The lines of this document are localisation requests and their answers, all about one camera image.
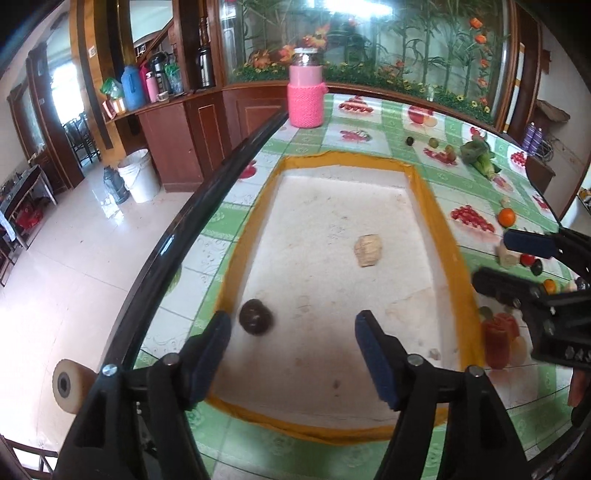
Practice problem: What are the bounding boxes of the red tomato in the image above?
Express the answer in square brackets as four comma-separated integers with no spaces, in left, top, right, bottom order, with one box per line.
[520,253,536,267]

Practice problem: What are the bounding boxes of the dark plum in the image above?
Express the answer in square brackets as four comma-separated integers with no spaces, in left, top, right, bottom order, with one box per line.
[530,258,543,276]

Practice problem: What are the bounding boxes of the large beige foam block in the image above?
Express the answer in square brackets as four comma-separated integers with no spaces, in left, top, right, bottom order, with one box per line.
[496,240,521,269]

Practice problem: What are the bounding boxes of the large orange tangerine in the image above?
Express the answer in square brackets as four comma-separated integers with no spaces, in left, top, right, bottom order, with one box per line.
[497,208,516,229]

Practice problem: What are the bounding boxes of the small orange tangerine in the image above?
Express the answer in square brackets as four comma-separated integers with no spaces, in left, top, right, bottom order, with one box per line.
[543,279,558,295]

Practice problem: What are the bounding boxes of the dark passion fruit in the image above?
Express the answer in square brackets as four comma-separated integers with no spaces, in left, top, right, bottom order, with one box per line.
[238,299,273,336]

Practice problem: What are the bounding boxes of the round beige foam piece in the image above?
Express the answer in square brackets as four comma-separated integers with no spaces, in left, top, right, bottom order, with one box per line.
[353,234,383,268]

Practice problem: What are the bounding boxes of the right hand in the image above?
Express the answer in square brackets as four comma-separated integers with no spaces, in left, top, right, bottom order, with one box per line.
[568,370,590,407]

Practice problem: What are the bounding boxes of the purple bottles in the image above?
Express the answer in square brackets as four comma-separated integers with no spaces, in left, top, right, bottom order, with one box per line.
[522,122,543,156]

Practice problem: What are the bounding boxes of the green leafy vegetable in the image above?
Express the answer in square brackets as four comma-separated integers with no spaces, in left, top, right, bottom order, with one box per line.
[460,136,500,180]

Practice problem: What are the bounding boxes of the white foam tray yellow rim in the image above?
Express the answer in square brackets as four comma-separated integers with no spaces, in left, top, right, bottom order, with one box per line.
[207,152,485,445]

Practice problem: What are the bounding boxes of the white plastic bucket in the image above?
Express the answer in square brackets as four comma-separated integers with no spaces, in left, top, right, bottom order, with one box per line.
[117,148,161,204]

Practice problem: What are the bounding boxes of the dark water bottle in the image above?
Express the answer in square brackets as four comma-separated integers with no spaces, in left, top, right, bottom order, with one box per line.
[103,166,130,205]

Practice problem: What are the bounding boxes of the wooden cabinet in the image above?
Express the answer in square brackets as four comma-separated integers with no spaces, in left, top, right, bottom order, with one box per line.
[107,80,287,192]

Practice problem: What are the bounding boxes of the pink bottle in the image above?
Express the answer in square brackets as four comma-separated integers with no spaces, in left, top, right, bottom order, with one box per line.
[145,71,159,103]

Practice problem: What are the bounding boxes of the pink knitted jar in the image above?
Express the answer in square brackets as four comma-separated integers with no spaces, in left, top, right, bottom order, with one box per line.
[287,47,328,129]

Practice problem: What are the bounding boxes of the blue thermos jug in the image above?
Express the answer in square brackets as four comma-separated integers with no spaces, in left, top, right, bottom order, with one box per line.
[121,65,146,111]

